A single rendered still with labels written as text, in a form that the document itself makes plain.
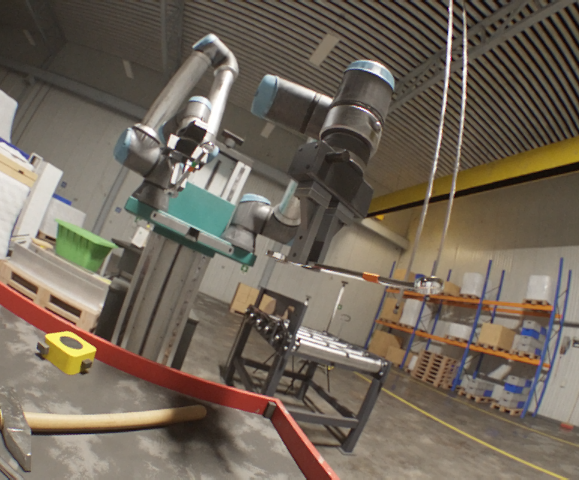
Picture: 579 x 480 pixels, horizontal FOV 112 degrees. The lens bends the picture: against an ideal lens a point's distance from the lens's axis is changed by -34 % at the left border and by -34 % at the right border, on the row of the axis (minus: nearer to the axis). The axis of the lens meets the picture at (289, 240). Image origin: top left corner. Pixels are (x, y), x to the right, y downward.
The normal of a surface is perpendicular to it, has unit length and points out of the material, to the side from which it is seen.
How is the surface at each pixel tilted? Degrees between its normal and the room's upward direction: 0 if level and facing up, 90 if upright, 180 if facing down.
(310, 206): 90
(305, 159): 90
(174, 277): 90
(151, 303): 90
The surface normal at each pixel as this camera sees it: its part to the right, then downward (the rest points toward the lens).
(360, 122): 0.12, -0.14
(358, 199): 0.63, 0.09
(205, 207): 0.47, 0.01
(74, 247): 0.09, 0.14
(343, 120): -0.36, -0.32
